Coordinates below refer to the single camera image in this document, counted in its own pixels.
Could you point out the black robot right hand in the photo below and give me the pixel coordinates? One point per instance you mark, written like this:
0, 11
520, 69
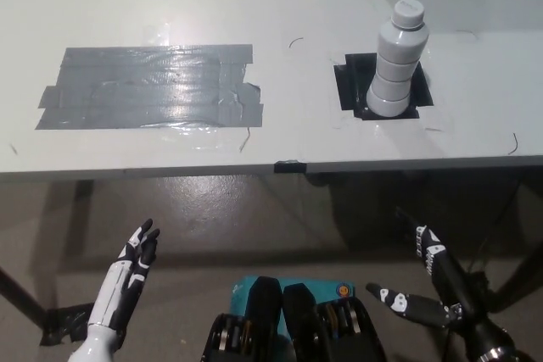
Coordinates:
449, 294

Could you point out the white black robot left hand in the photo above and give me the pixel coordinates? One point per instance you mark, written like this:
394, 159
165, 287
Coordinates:
111, 294

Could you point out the white ribbed plastic bottle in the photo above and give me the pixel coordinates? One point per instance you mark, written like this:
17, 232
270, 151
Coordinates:
396, 69

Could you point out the black teal robot torso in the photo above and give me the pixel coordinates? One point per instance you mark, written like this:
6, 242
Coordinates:
297, 328

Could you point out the black metal table leg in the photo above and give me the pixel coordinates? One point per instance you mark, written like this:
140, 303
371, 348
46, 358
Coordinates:
21, 294
517, 283

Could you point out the small black tape strip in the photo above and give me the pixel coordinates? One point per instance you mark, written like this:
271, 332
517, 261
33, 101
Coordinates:
289, 166

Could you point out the black tape square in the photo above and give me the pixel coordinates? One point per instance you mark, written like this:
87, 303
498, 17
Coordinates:
350, 86

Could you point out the grey duct tape patch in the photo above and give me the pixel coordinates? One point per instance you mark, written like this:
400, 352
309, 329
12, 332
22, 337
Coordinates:
148, 86

